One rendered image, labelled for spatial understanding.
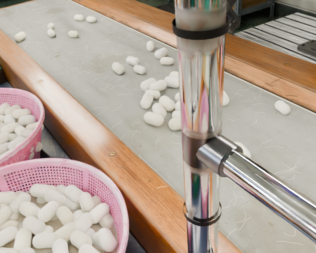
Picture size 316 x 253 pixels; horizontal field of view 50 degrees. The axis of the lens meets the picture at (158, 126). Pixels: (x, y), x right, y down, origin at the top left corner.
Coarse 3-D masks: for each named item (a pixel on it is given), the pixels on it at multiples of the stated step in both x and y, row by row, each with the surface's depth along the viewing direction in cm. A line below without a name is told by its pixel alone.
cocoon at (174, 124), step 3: (177, 117) 57; (180, 117) 56; (171, 120) 56; (174, 120) 56; (177, 120) 56; (180, 120) 56; (171, 123) 56; (174, 123) 56; (177, 123) 56; (180, 123) 56; (171, 126) 56; (174, 126) 56; (177, 126) 56; (180, 126) 56; (171, 129) 57; (174, 129) 56; (177, 129) 56; (180, 129) 56
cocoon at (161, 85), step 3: (156, 81) 67; (159, 81) 67; (162, 81) 67; (165, 81) 67; (150, 84) 67; (153, 84) 66; (156, 84) 66; (159, 84) 66; (162, 84) 67; (165, 84) 67; (150, 87) 66; (153, 87) 66; (156, 87) 66; (159, 87) 66; (162, 87) 67; (165, 87) 67; (159, 90) 66; (162, 90) 68
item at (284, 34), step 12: (264, 24) 111; (276, 24) 109; (288, 24) 108; (300, 24) 108; (312, 24) 107; (240, 36) 104; (252, 36) 103; (264, 36) 102; (276, 36) 103; (288, 36) 101; (300, 36) 101; (312, 36) 100; (276, 48) 95; (288, 48) 95; (312, 60) 88
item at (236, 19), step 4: (236, 0) 63; (228, 4) 59; (232, 4) 63; (228, 8) 60; (228, 12) 61; (232, 12) 61; (232, 16) 62; (236, 16) 62; (236, 20) 62; (236, 24) 63
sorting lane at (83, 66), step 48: (48, 0) 129; (48, 48) 91; (96, 48) 88; (144, 48) 85; (96, 96) 68; (240, 96) 64; (144, 144) 55; (288, 144) 52; (240, 192) 45; (240, 240) 39; (288, 240) 39
